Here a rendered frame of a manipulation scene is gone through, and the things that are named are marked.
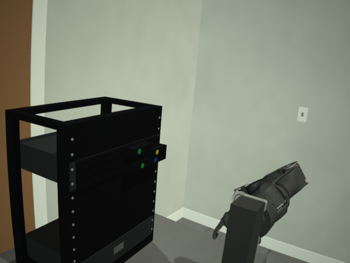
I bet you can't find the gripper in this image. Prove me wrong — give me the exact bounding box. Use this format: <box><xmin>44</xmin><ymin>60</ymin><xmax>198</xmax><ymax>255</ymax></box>
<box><xmin>213</xmin><ymin>194</ymin><xmax>261</xmax><ymax>244</ymax></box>

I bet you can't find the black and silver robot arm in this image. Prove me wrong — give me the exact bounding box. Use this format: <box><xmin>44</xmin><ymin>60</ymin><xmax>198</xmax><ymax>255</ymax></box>
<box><xmin>232</xmin><ymin>161</ymin><xmax>308</xmax><ymax>245</ymax></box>

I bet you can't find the black metal rack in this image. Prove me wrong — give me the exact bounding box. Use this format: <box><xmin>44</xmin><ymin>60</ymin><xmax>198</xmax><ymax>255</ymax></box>
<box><xmin>5</xmin><ymin>97</ymin><xmax>167</xmax><ymax>263</ymax></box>

